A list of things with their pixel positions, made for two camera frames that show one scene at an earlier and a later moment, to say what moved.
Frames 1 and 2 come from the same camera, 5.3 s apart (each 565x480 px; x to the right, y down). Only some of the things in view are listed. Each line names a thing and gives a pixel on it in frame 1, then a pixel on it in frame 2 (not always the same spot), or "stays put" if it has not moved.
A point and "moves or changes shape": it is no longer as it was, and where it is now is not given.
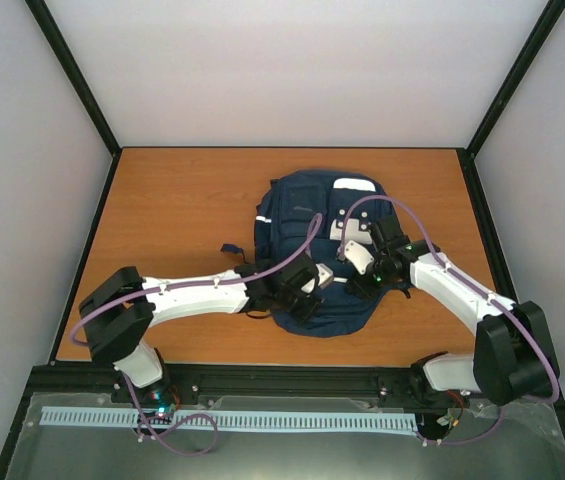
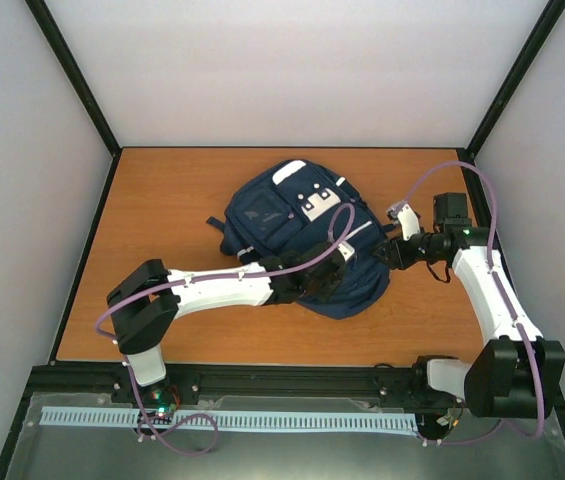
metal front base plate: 59,452 stays put
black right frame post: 530,50 stays put
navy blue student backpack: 315,214 moves or changes shape
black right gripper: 362,287 to 396,250
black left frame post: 60,47 stays put
